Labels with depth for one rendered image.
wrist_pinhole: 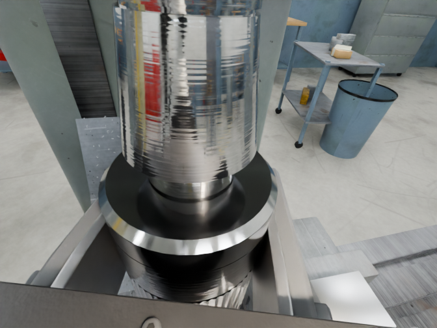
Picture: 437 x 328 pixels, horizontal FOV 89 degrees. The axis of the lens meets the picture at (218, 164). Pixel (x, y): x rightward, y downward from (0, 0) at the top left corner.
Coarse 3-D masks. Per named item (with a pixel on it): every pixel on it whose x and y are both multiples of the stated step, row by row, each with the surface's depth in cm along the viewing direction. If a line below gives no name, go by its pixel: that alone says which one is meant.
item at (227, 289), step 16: (128, 256) 5; (256, 256) 6; (128, 272) 6; (144, 272) 5; (160, 272) 5; (208, 272) 5; (224, 272) 5; (240, 272) 6; (144, 288) 6; (160, 288) 5; (176, 288) 5; (192, 288) 5; (208, 288) 5; (224, 288) 6; (240, 288) 7; (208, 304) 6; (224, 304) 7; (240, 304) 9
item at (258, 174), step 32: (256, 160) 6; (128, 192) 5; (160, 192) 5; (224, 192) 5; (256, 192) 6; (128, 224) 5; (160, 224) 5; (192, 224) 5; (224, 224) 5; (256, 224) 5; (160, 256) 4; (192, 256) 4; (224, 256) 5
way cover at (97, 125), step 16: (80, 128) 41; (96, 128) 42; (112, 128) 42; (96, 144) 42; (112, 144) 43; (96, 160) 43; (112, 160) 43; (96, 176) 43; (96, 192) 44; (128, 288) 40
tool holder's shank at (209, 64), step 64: (128, 0) 3; (192, 0) 3; (256, 0) 3; (128, 64) 3; (192, 64) 3; (256, 64) 4; (128, 128) 4; (192, 128) 4; (256, 128) 5; (192, 192) 5
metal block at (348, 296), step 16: (352, 272) 24; (320, 288) 22; (336, 288) 23; (352, 288) 23; (368, 288) 23; (336, 304) 21; (352, 304) 22; (368, 304) 22; (336, 320) 20; (352, 320) 20; (368, 320) 21; (384, 320) 21
